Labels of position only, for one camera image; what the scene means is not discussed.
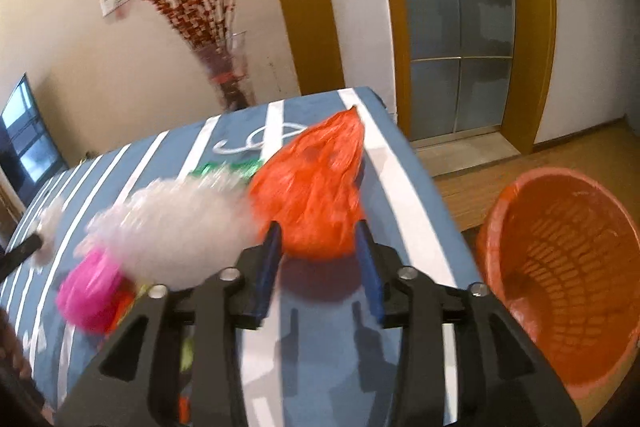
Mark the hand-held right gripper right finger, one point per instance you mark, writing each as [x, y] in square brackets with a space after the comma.
[370, 277]

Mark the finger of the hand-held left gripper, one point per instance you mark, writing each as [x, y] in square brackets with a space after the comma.
[20, 252]

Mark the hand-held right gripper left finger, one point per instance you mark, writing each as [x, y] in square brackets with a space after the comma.
[265, 277]

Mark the white tissue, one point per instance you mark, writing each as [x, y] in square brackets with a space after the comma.
[50, 222]

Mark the pink plastic bag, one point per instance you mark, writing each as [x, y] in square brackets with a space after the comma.
[90, 292]

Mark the orange plastic bag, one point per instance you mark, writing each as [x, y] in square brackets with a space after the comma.
[310, 187]

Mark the clear bubble wrap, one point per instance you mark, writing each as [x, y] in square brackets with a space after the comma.
[175, 232]

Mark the blue striped tablecloth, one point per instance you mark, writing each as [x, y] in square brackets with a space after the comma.
[325, 332]

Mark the flat screen television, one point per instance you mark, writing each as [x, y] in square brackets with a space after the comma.
[30, 137]

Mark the green foil wrapper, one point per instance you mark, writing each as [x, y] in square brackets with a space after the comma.
[210, 169]

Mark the glass vase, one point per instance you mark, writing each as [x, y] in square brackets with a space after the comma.
[230, 72]

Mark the frosted glass sliding door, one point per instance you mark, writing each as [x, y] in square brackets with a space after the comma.
[450, 32]

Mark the wooden doorway frame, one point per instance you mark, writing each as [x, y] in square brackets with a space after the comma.
[305, 7]

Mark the wooden door frame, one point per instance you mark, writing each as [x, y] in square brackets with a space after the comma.
[535, 32]

